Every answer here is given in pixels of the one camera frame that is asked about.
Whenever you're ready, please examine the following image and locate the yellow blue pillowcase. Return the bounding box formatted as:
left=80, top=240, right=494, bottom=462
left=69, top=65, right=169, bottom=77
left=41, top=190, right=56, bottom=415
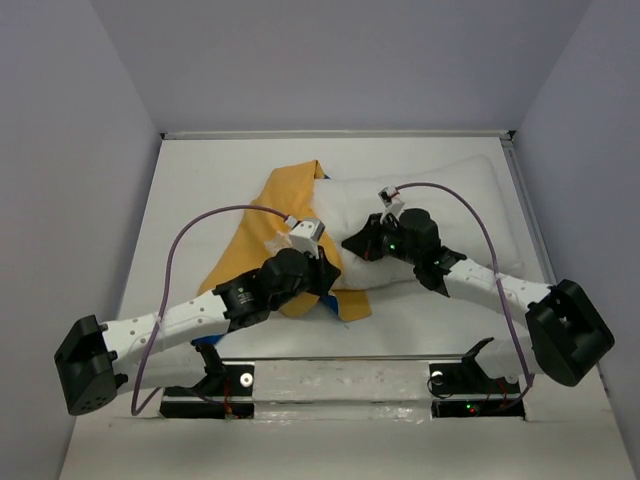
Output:
left=198, top=160, right=372, bottom=322

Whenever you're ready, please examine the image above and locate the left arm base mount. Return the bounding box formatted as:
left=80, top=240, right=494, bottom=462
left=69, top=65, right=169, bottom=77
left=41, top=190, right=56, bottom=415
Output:
left=159, top=343, right=255, bottom=420

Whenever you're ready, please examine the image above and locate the aluminium frame rail right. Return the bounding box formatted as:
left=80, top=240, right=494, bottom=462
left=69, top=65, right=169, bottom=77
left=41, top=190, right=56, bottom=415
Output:
left=501, top=131, right=556, bottom=282

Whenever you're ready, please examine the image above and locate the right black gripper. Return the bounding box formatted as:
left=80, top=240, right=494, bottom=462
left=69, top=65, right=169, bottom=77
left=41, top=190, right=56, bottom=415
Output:
left=340, top=214, right=420, bottom=267

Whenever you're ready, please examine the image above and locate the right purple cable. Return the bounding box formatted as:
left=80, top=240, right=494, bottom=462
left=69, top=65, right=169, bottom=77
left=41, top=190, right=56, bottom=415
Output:
left=394, top=180, right=536, bottom=401

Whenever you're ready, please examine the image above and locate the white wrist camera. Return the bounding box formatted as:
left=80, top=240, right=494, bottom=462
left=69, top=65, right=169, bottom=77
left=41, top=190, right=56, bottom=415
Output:
left=285, top=216, right=325, bottom=258
left=378, top=186, right=405, bottom=222

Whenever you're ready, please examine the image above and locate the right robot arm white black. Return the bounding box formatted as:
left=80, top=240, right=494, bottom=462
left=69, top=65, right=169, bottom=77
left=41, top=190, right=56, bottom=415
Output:
left=341, top=208, right=615, bottom=392

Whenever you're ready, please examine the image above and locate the aluminium frame rail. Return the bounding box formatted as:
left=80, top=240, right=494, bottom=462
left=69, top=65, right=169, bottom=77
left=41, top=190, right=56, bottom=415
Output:
left=501, top=131, right=556, bottom=282
left=160, top=130, right=516, bottom=140

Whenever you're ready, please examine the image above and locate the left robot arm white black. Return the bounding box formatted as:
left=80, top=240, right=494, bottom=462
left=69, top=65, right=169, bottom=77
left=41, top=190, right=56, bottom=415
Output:
left=54, top=248, right=341, bottom=416

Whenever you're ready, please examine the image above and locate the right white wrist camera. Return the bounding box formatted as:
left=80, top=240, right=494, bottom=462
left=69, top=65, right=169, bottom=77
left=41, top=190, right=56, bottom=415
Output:
left=378, top=186, right=405, bottom=222

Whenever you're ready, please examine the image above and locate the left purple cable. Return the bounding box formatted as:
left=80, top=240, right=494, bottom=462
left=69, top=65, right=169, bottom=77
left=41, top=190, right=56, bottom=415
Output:
left=130, top=203, right=296, bottom=419

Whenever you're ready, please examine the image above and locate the aluminium frame rail back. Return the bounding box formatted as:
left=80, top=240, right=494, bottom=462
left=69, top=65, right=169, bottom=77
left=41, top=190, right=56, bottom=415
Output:
left=160, top=130, right=516, bottom=140

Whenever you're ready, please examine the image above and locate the white pillow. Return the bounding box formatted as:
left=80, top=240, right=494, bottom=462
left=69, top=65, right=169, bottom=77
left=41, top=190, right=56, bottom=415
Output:
left=312, top=155, right=524, bottom=290

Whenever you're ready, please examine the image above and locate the purple cable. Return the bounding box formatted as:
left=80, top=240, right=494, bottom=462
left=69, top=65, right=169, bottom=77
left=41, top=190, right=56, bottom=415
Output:
left=394, top=180, right=536, bottom=401
left=130, top=203, right=296, bottom=419

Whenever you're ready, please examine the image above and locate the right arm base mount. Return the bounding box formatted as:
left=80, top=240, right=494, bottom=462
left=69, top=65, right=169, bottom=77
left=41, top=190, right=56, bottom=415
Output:
left=427, top=337, right=526, bottom=419

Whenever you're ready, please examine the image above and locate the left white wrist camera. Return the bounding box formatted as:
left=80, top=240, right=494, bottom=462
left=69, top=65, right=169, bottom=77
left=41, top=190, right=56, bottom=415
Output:
left=285, top=216, right=325, bottom=258

